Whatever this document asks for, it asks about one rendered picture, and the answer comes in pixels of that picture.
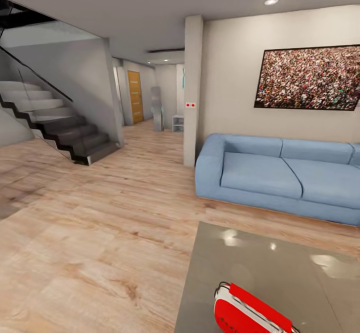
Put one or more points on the door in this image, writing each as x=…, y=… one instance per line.
x=135, y=96

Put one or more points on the picture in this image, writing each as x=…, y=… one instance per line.
x=310, y=78

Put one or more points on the standing mirror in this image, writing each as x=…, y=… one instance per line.
x=157, y=108

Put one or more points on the sofa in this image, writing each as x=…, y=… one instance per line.
x=312, y=179

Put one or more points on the coffee table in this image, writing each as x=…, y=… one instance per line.
x=316, y=289

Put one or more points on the stairs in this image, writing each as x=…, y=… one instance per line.
x=33, y=101

